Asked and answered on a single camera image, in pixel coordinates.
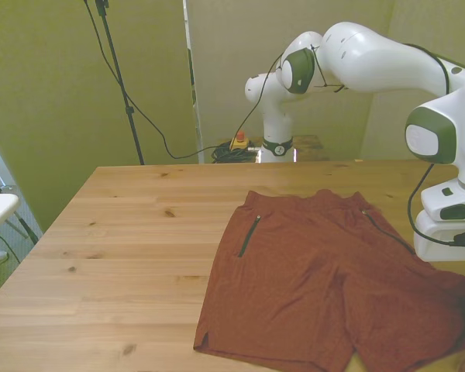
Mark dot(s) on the yellow emergency stop button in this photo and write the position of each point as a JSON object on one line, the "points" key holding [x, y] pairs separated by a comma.
{"points": [[239, 141]]}

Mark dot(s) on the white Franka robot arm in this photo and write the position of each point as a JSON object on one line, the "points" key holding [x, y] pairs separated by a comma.
{"points": [[372, 58]]}

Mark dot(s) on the black tripod pole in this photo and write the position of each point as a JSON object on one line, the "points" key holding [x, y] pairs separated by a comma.
{"points": [[118, 73]]}

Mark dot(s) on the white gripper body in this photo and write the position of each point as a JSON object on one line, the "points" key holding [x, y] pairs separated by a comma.
{"points": [[434, 240]]}

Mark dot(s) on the white panel edge strip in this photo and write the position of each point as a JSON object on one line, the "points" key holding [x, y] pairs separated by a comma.
{"points": [[191, 77]]}

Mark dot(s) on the rust red shorts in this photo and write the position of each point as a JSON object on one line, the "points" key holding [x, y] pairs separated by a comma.
{"points": [[294, 290]]}

